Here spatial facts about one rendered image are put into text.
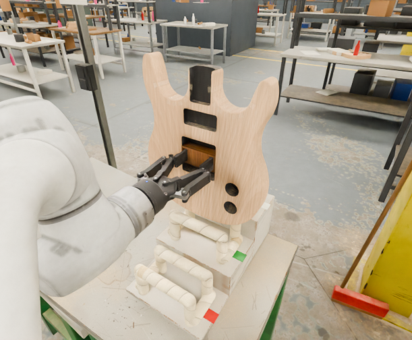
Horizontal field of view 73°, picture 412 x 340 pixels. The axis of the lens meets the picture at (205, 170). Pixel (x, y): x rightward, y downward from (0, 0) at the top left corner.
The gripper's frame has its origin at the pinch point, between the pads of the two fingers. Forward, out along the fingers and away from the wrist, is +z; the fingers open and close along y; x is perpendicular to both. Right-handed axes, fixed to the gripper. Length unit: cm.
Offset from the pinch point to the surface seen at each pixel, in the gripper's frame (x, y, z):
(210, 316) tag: -38.8, 12.6, -13.0
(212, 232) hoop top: -20.1, 6.0, -2.1
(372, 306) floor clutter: -122, 67, 85
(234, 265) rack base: -30.8, 12.8, -0.7
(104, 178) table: -43, -68, 20
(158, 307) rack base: -39.0, -1.0, -18.8
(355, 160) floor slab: -130, 31, 279
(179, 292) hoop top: -28.0, 6.0, -17.3
